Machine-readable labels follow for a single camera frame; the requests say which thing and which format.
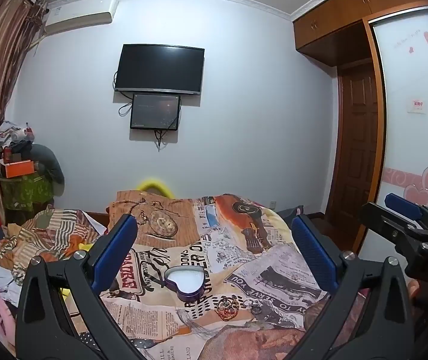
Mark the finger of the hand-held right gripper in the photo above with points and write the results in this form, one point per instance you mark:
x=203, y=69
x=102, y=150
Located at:
x=401, y=203
x=390, y=221

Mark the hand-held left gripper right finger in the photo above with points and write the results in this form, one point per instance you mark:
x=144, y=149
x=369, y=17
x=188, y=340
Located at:
x=313, y=249

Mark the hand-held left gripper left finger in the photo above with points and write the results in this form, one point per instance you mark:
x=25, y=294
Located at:
x=118, y=245

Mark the purple heart-shaped tin box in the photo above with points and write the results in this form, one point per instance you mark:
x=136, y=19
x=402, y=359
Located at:
x=184, y=281

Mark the striped patchwork cloth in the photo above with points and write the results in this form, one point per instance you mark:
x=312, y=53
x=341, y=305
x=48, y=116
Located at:
x=49, y=232

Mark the brown wooden door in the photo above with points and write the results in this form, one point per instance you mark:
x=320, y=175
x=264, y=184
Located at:
x=356, y=142

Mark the printed newspaper-pattern blanket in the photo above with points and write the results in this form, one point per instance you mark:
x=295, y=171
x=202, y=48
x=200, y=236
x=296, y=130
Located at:
x=206, y=240

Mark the green patterned bag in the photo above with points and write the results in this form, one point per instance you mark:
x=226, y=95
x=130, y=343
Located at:
x=24, y=193

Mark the white wardrobe door with hearts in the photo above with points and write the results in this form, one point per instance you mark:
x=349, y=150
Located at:
x=412, y=82

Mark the orange box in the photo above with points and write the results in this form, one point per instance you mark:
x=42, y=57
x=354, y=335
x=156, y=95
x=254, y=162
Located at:
x=19, y=168

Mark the wooden overhead cabinets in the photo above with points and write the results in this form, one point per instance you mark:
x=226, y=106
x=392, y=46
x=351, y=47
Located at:
x=352, y=11

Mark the white air conditioner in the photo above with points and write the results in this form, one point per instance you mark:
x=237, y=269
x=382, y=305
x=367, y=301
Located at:
x=80, y=15

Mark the white wall outlet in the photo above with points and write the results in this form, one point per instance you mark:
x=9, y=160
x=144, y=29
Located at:
x=272, y=204

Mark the small black wall monitor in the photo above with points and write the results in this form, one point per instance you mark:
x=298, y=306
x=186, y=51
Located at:
x=155, y=111

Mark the black wall television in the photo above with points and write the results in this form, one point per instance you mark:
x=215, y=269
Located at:
x=159, y=68

